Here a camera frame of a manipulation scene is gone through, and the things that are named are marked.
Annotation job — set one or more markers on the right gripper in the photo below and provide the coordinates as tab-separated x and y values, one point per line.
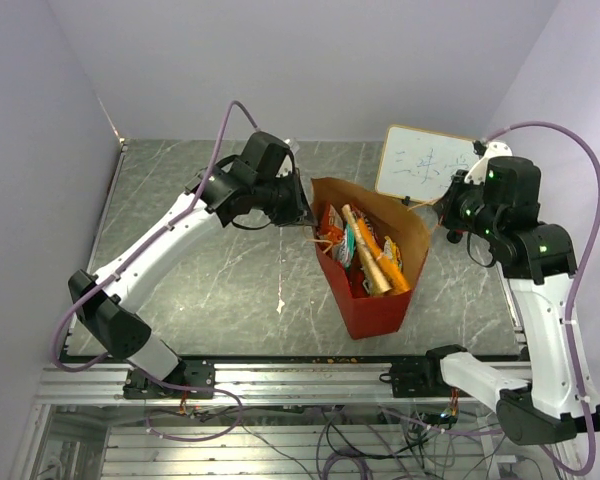
446	206

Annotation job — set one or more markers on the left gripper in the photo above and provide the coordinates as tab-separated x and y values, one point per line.
300	211

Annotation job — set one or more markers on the orange Fox's fruits bag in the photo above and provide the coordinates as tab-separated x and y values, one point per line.
330	231

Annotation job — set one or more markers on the teal Fox's candy bag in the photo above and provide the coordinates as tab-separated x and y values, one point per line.
345	250

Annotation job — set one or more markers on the orange chips bag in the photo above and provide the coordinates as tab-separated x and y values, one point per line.
385	277

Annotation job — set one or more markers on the red paper bag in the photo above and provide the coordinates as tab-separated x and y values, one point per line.
365	314

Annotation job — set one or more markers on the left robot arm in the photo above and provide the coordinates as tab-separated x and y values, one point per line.
262	177

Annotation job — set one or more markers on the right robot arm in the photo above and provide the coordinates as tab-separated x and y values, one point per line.
497	200

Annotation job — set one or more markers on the small whiteboard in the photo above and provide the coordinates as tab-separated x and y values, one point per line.
419	164

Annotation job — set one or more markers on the yellow snack packet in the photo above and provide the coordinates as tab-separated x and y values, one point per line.
392	252

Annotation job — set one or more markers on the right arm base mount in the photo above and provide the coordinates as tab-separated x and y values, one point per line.
411	379

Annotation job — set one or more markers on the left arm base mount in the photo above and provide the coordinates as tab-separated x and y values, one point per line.
196	374

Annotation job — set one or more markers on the aluminium frame rail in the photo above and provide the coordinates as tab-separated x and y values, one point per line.
318	418

